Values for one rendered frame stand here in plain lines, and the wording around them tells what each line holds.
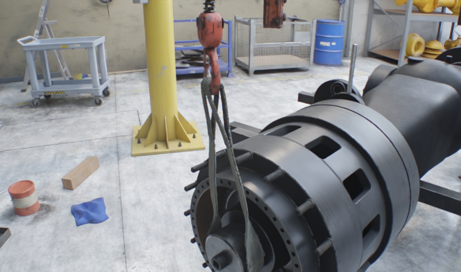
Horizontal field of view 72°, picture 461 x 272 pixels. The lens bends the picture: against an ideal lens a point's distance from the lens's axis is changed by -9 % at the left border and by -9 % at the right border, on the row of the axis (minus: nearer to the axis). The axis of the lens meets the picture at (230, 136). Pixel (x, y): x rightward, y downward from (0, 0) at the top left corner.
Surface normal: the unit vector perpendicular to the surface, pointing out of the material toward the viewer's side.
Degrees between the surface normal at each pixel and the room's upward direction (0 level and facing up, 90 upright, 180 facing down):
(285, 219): 38
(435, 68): 26
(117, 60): 90
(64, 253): 0
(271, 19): 90
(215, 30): 90
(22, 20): 90
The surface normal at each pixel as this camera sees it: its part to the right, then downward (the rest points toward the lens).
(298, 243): 0.58, -0.27
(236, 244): 0.31, -0.70
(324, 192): 0.44, -0.53
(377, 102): -0.33, -0.68
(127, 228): 0.00, -0.91
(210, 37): 0.30, 0.55
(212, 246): -0.71, 0.29
